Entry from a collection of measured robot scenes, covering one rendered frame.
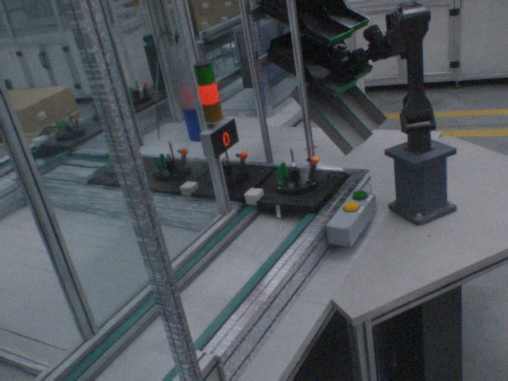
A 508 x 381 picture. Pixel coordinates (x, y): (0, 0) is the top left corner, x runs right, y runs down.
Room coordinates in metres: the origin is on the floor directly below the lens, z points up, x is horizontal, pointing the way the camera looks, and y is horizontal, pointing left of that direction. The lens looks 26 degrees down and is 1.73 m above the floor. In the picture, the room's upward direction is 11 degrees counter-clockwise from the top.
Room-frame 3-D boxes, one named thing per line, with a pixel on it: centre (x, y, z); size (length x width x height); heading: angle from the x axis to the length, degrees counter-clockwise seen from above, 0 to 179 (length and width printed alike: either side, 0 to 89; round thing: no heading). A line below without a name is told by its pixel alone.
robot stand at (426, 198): (1.47, -0.49, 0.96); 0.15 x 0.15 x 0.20; 20
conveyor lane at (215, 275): (1.34, 0.06, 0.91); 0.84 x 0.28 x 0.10; 145
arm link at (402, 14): (1.49, -0.50, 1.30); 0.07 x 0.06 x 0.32; 82
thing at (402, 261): (1.52, -0.48, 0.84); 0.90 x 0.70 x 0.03; 110
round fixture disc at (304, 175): (1.57, -0.13, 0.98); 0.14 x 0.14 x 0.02
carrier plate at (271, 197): (1.57, -0.13, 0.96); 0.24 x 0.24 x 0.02; 55
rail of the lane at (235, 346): (1.26, -0.10, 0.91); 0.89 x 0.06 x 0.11; 145
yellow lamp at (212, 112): (1.48, 0.07, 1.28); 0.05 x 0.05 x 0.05
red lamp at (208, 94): (1.48, 0.07, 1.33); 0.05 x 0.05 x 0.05
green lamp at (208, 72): (1.48, 0.07, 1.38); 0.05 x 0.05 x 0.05
